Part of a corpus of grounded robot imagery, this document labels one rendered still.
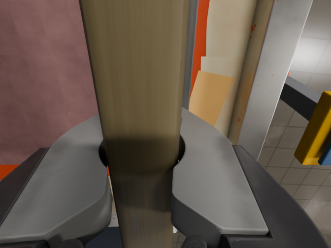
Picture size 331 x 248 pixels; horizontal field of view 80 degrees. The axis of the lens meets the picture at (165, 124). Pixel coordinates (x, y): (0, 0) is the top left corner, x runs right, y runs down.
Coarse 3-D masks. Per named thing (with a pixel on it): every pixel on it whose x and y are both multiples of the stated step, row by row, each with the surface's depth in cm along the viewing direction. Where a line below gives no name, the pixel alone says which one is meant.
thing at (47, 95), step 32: (0, 64) 24; (32, 64) 24; (64, 64) 24; (0, 96) 26; (32, 96) 26; (64, 96) 26; (0, 128) 28; (32, 128) 28; (64, 128) 29; (0, 160) 31
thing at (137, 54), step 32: (96, 0) 5; (128, 0) 5; (160, 0) 5; (96, 32) 5; (128, 32) 5; (160, 32) 5; (96, 64) 6; (128, 64) 6; (160, 64) 6; (96, 96) 7; (128, 96) 6; (160, 96) 6; (128, 128) 7; (160, 128) 7; (128, 160) 8; (160, 160) 8; (128, 192) 9; (160, 192) 9; (128, 224) 10; (160, 224) 10
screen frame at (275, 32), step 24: (264, 0) 20; (288, 0) 18; (312, 0) 18; (264, 24) 20; (288, 24) 19; (264, 48) 20; (288, 48) 21; (264, 72) 22; (240, 96) 26; (264, 96) 23; (240, 120) 26; (264, 120) 25; (240, 144) 27
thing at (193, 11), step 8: (192, 0) 10; (192, 8) 11; (192, 16) 11; (192, 24) 11; (192, 32) 11; (192, 40) 12; (192, 48) 12; (192, 56) 12; (192, 64) 12; (184, 72) 12; (184, 80) 13; (184, 88) 13; (184, 96) 13; (184, 104) 14
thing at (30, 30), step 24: (0, 0) 20; (24, 0) 20; (48, 0) 20; (72, 0) 21; (0, 24) 21; (24, 24) 22; (48, 24) 22; (72, 24) 22; (0, 48) 23; (24, 48) 23; (48, 48) 23; (72, 48) 23
